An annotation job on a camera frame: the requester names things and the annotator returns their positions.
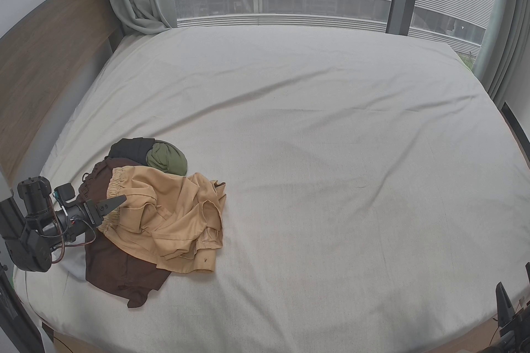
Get tan shorts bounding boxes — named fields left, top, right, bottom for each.
left=99, top=166, right=227, bottom=274

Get black garment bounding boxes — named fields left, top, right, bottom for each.
left=108, top=138, right=158, bottom=168

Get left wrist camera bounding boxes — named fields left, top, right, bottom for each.
left=54, top=184, right=79, bottom=206

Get bed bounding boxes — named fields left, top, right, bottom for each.
left=0, top=0, right=530, bottom=353

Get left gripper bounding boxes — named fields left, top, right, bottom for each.
left=62, top=195, right=127, bottom=229

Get olive green garment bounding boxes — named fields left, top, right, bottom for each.
left=146, top=141, right=189, bottom=175

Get brown garment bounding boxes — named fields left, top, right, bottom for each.
left=79, top=158, right=170, bottom=309

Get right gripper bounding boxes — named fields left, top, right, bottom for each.
left=496, top=261, right=530, bottom=353

